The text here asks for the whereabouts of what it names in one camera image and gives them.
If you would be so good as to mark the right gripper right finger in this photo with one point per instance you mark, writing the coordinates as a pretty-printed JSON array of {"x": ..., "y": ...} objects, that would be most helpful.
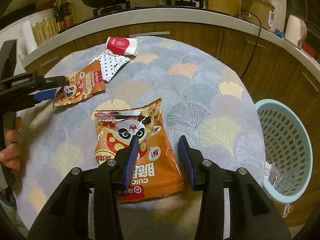
[{"x": 252, "y": 213}]

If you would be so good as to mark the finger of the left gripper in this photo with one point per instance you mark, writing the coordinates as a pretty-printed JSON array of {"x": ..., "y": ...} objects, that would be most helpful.
[
  {"x": 53, "y": 81},
  {"x": 44, "y": 95}
]

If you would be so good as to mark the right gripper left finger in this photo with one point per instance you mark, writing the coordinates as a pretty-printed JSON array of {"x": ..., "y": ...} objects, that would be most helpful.
[{"x": 65, "y": 214}]

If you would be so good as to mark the torn orange snack wrapper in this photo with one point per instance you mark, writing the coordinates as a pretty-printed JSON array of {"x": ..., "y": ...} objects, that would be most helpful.
[{"x": 82, "y": 85}]

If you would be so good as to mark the clear plastic bag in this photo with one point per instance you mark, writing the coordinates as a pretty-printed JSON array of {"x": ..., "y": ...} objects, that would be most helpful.
[{"x": 273, "y": 174}]

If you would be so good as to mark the white polka dot wrapper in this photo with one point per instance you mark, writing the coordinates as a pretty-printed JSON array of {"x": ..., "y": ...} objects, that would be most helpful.
[{"x": 110, "y": 64}]

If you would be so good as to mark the orange panda snack bag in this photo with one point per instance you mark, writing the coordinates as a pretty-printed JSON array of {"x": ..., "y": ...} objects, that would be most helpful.
[{"x": 156, "y": 172}]

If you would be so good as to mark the light blue trash basket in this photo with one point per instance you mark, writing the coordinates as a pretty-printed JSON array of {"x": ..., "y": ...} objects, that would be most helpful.
[{"x": 288, "y": 145}]

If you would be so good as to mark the person's left hand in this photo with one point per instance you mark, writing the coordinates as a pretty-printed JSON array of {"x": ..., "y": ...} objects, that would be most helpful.
[{"x": 9, "y": 155}]

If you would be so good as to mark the beige woven basket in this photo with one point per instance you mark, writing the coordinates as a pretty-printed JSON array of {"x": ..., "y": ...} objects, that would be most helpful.
[{"x": 45, "y": 30}]

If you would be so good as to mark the dark sauce bottle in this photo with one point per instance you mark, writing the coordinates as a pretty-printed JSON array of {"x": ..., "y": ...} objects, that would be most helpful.
[{"x": 67, "y": 14}]

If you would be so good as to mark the patterned tablecloth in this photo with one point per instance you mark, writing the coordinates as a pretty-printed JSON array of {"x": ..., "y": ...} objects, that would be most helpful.
[{"x": 202, "y": 99}]

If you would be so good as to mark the black gas stove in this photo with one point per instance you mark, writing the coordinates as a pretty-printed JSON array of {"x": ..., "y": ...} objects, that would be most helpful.
[{"x": 125, "y": 7}]

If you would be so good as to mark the red tray on counter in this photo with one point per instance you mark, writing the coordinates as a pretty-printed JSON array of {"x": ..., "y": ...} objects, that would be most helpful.
[{"x": 309, "y": 50}]

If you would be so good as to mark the blue small container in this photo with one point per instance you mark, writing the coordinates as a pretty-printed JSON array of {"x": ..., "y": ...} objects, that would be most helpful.
[{"x": 279, "y": 33}]

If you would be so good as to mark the white electric kettle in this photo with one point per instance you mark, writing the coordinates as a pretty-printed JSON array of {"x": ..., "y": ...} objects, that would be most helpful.
[{"x": 296, "y": 31}]

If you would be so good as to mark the beige rice cooker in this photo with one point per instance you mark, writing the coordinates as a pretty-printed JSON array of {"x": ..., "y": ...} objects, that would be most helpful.
[{"x": 258, "y": 12}]

